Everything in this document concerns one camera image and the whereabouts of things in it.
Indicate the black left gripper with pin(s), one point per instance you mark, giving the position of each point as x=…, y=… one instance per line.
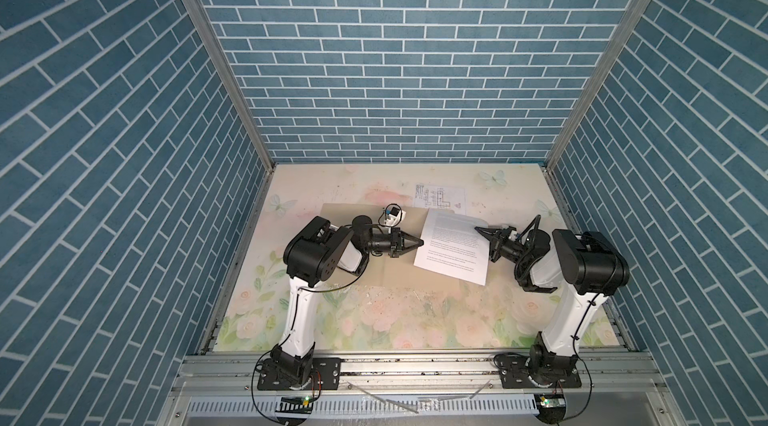
x=397, y=238

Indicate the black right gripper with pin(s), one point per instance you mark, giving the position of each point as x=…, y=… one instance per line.
x=496, y=245

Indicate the white printed text sheet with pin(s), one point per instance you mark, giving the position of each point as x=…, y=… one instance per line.
x=453, y=247

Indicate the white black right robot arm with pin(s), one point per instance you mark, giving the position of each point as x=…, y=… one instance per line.
x=584, y=269

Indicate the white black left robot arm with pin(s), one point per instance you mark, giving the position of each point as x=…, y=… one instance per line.
x=311, y=258

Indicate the white technical drawing sheet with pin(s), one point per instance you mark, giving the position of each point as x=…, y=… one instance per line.
x=440, y=197

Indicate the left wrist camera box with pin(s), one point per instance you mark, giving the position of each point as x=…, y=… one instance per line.
x=392, y=215

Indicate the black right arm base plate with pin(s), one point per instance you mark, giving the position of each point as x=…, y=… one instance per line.
x=519, y=372

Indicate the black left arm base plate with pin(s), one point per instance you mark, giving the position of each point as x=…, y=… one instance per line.
x=321, y=373

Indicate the aluminium front rail frame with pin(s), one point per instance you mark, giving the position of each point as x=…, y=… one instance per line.
x=478, y=387

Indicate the aluminium right corner post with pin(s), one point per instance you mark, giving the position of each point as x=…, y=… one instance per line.
x=606, y=62

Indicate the aluminium corner post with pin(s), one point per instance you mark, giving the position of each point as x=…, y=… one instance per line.
x=209, y=39
x=606, y=62

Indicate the aluminium left corner post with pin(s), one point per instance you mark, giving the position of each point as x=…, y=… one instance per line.
x=209, y=39

